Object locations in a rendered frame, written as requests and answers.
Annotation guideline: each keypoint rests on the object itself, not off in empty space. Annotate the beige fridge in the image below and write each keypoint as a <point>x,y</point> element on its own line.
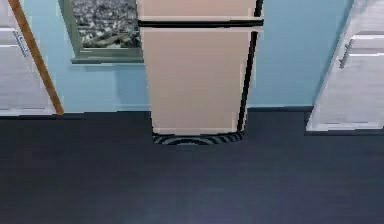
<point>195,76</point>

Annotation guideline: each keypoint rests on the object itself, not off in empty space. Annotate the grey framed window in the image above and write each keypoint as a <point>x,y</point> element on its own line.
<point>103,30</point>

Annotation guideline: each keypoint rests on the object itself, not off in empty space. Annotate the white cupboard with wooden edge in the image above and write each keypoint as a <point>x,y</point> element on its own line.
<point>20,76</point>

